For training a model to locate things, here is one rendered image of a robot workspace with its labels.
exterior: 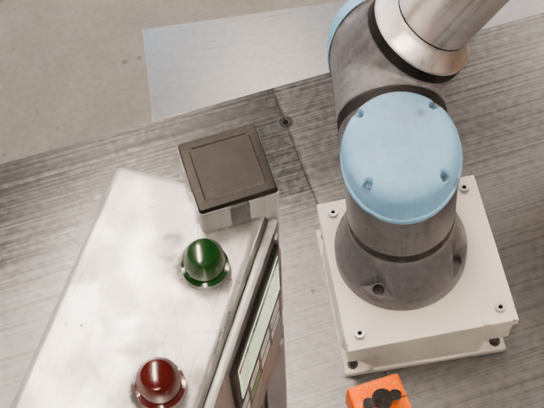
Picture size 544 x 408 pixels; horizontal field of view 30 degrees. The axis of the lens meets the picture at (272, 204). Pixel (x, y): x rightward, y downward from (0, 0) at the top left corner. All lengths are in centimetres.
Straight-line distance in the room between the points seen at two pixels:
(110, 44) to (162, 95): 114
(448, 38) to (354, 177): 17
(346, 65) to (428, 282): 25
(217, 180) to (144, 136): 83
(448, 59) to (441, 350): 35
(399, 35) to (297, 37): 44
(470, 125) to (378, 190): 43
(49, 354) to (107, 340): 3
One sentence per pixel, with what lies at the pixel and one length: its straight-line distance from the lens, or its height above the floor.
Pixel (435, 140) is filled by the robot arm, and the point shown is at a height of 114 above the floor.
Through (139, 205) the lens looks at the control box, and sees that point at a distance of 58.
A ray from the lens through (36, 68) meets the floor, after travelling 254.
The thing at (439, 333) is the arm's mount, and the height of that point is 92.
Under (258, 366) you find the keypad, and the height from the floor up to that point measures 137.
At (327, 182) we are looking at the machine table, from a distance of 132.
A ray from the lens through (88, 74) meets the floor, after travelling 250.
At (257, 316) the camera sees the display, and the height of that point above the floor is 145.
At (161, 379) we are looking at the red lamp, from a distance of 51.
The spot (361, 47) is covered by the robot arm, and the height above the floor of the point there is 114.
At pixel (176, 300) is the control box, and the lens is 55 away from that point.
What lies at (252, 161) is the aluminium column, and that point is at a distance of 55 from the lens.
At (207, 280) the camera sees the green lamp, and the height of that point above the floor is 148.
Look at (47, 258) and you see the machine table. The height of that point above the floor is 83.
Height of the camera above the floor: 197
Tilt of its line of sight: 61 degrees down
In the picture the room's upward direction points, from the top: 3 degrees counter-clockwise
